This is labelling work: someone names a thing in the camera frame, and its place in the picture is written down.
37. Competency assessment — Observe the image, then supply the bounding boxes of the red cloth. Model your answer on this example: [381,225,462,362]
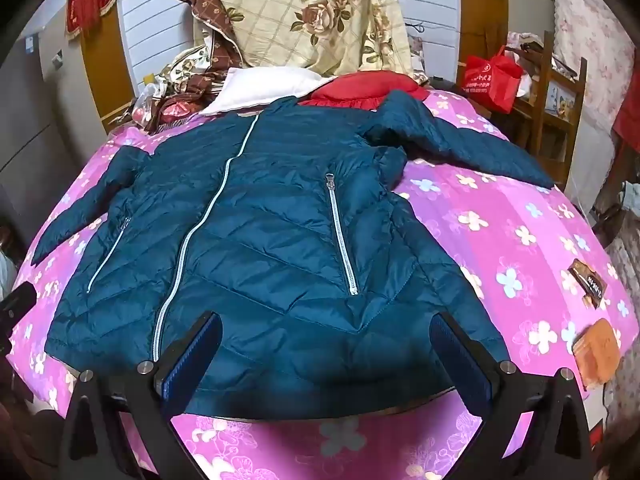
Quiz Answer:
[298,72,431,111]

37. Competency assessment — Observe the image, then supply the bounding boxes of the white pillow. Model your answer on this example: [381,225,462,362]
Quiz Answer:
[200,66,336,116]

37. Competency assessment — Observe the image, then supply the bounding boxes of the grey wardrobe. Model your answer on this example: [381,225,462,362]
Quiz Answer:
[0,35,76,241]

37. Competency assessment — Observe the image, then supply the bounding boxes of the yellow wooden door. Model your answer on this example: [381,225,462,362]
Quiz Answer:
[80,0,136,133]

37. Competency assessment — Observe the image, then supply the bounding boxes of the red shopping bag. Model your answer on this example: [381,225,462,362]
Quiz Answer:
[462,45,523,115]

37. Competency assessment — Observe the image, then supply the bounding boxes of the brown snack packet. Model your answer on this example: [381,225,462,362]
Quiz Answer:
[567,259,608,311]

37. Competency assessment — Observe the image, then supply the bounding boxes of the pink floral bed sheet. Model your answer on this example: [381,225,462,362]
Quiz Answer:
[10,87,638,480]

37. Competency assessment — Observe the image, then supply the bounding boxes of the clear plastic bag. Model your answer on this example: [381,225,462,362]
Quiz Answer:
[131,77,166,131]

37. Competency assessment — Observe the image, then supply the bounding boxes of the brown floral blanket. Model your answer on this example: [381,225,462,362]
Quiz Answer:
[132,0,246,131]

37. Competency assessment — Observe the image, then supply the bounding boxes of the cream floral quilt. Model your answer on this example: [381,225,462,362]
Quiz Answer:
[202,0,416,78]

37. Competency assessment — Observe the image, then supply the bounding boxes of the pale floral curtain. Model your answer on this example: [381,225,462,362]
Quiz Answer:
[552,0,640,126]

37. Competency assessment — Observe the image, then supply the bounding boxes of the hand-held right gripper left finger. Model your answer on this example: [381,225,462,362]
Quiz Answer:
[55,311,224,480]

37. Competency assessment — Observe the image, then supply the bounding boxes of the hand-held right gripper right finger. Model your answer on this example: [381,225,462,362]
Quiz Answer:
[430,311,598,480]

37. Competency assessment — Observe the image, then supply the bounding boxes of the wooden shelf rack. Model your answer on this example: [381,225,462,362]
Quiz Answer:
[505,30,588,186]

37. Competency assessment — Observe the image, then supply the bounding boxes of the teal puffer jacket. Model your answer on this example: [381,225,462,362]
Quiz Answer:
[32,89,556,421]

